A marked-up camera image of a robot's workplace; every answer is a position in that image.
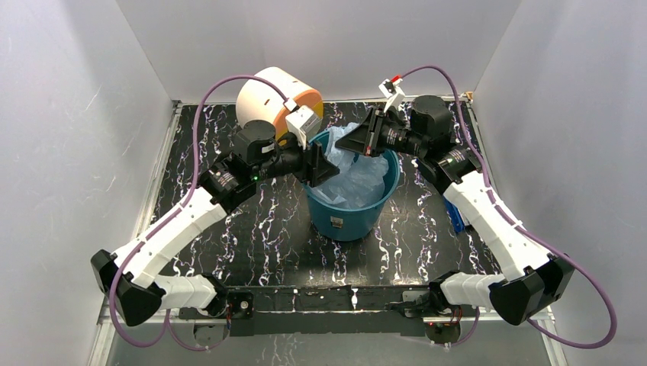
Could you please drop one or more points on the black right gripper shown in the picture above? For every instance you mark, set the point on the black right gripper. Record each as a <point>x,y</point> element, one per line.
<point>365,139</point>

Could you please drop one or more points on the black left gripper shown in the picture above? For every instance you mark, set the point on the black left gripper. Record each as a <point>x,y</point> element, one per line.
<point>315,167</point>

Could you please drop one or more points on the translucent blue plastic bag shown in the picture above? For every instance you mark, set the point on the translucent blue plastic bag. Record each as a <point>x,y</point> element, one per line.
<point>360,182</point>

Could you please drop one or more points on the teal plastic trash bin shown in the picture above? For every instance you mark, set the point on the teal plastic trash bin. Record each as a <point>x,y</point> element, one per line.
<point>345,224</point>

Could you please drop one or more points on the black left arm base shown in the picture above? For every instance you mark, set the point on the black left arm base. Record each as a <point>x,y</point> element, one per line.
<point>227,308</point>

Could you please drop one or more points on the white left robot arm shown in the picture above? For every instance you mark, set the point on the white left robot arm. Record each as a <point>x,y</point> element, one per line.
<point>131,276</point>

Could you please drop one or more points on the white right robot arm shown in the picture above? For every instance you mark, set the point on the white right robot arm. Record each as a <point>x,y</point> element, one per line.
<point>531,276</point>

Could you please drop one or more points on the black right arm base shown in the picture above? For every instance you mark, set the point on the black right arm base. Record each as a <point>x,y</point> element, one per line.
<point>434,313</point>

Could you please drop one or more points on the round pastel drawer cabinet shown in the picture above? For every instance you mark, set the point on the round pastel drawer cabinet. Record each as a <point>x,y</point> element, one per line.
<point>258,101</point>

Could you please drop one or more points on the blue stapler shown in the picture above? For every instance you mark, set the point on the blue stapler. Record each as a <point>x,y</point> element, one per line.
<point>455,216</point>

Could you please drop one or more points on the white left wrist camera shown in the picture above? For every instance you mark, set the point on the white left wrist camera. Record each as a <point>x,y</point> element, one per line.
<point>302,121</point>

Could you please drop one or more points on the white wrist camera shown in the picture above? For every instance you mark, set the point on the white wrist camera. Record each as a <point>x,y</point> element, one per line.
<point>302,121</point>
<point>392,92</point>

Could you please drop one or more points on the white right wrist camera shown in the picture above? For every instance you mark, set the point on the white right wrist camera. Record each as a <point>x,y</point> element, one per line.
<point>392,92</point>

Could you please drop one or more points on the aluminium frame rail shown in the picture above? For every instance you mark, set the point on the aluminium frame rail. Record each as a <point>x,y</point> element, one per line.
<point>327,326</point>

